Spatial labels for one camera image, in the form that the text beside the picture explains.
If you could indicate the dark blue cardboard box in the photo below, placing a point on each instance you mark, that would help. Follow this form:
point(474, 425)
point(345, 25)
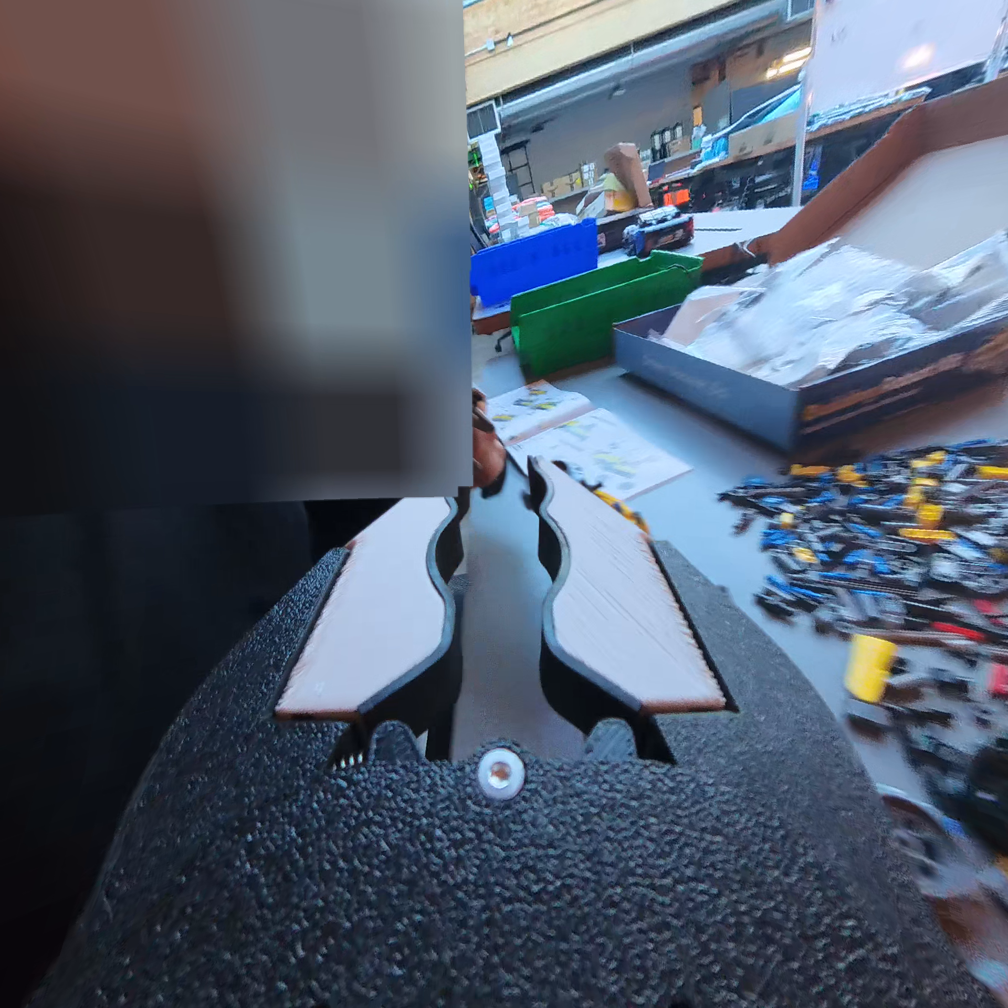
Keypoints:
point(740, 401)

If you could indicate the person's left hand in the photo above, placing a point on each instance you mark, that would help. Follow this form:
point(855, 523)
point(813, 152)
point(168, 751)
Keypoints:
point(487, 453)

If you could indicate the pile of small building pieces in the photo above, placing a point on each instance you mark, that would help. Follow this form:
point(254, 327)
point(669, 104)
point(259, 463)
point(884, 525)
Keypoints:
point(882, 543)

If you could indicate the open instruction booklet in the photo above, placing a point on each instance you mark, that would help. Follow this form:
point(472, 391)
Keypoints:
point(587, 449)

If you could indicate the stack of white boxes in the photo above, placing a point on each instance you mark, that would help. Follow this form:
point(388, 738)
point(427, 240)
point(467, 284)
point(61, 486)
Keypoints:
point(492, 181)

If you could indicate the white board panel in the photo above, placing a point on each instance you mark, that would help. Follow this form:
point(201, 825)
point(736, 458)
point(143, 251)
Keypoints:
point(898, 47)

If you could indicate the clear plastic bags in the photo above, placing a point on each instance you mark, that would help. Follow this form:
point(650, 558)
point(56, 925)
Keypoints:
point(827, 315)

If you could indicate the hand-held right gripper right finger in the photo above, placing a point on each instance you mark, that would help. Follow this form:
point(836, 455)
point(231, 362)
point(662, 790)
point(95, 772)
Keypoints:
point(630, 622)

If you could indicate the tilted brown cardboard box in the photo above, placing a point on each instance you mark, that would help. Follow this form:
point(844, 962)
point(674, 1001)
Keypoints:
point(626, 173)

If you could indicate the green plastic bin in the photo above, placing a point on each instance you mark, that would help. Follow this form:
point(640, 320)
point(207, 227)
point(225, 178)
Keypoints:
point(583, 323)

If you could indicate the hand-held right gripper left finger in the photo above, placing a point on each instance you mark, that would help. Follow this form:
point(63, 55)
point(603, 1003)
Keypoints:
point(370, 622)

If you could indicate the blue plastic bin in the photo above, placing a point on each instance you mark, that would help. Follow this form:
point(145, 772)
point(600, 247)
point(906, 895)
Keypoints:
point(535, 260)

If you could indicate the grey desk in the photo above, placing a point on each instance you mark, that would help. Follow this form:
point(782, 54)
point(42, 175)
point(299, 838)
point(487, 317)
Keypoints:
point(709, 535)

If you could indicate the long work table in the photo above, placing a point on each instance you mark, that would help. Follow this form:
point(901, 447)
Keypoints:
point(740, 224)

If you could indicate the yellow black toy part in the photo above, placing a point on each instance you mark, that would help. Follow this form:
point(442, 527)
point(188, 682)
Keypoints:
point(622, 508)

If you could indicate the black toy vehicle model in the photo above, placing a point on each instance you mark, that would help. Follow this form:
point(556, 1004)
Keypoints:
point(988, 787)

